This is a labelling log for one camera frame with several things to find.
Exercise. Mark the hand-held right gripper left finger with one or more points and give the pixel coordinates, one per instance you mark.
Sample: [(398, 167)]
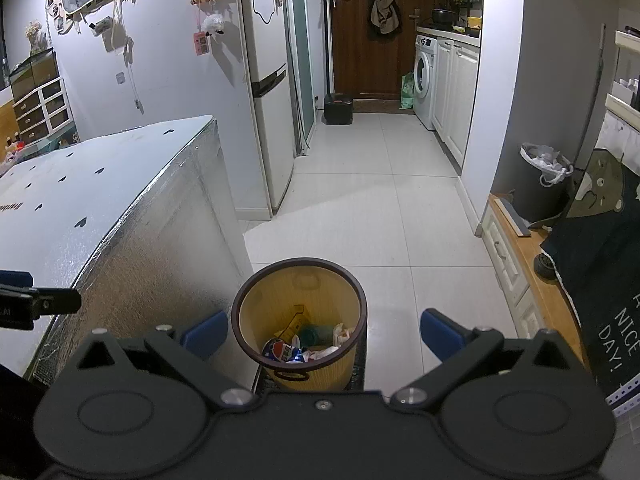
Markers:
[(205, 332)]

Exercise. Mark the brown wooden door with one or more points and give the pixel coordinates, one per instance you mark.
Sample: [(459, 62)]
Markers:
[(360, 60)]

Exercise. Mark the white bin liner bag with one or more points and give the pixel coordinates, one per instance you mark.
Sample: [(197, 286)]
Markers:
[(547, 162)]

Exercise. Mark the grey waste bin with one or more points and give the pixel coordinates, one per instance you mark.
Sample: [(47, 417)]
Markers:
[(535, 200)]

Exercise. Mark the blue and red snack packet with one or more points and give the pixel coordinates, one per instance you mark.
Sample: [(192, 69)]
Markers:
[(282, 351)]

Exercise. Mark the pink hanging tag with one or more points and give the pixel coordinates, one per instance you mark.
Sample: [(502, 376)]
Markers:
[(200, 43)]

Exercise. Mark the black cooking pan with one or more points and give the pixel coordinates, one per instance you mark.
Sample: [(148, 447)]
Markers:
[(442, 16)]

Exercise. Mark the yellow cardboard piece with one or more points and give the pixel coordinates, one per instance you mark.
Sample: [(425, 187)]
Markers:
[(295, 322)]

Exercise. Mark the yellow wicker bin brown rim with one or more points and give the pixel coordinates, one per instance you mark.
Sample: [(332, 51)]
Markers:
[(270, 310)]

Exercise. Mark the black textured box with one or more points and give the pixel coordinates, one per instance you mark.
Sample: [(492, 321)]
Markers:
[(361, 360)]

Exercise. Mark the white wall shelf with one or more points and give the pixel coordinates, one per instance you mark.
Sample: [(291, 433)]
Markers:
[(625, 100)]

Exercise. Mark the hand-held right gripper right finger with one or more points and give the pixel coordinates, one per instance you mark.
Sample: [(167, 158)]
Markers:
[(442, 335)]

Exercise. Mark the white chest of drawers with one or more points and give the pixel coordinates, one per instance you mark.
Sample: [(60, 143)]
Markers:
[(40, 110)]

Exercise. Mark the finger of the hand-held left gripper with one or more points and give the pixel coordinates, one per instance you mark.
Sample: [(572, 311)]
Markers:
[(15, 278)]

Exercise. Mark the frosted glass door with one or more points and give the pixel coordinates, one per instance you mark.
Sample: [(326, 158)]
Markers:
[(300, 60)]

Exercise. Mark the silver foil covered table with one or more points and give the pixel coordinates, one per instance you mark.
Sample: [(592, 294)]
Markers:
[(125, 240)]

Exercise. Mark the black printed cloth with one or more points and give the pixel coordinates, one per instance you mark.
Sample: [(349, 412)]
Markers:
[(600, 285)]

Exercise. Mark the grey flat board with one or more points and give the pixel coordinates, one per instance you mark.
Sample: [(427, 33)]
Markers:
[(515, 220)]

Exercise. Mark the glass tank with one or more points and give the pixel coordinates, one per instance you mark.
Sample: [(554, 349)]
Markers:
[(35, 70)]

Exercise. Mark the green bag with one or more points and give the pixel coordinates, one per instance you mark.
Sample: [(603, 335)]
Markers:
[(407, 92)]

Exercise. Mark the green packet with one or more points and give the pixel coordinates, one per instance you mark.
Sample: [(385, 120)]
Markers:
[(315, 335)]

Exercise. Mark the white kitchen cabinet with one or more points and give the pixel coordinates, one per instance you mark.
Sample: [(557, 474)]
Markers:
[(460, 100)]

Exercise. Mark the white plush sheep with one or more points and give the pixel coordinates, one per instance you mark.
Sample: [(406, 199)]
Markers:
[(214, 24)]

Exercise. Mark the white plastic bag red print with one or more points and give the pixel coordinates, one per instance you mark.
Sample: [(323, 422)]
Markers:
[(342, 335)]

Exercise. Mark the white perforated paper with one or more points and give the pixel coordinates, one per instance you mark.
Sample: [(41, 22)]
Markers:
[(625, 397)]

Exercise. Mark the small black wheel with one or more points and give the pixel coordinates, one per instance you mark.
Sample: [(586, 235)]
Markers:
[(546, 267)]

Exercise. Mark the white washing machine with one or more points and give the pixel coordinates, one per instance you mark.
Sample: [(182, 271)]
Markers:
[(425, 75)]

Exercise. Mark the white low cabinet wooden top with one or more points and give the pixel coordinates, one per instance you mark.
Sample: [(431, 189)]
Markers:
[(505, 260)]

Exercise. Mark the dried flower bunch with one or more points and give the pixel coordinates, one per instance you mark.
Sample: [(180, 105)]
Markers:
[(36, 35)]

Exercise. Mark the black floor appliance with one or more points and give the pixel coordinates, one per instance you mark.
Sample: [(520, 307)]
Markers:
[(337, 110)]

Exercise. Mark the white refrigerator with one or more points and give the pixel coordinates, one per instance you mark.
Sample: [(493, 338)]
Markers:
[(265, 135)]

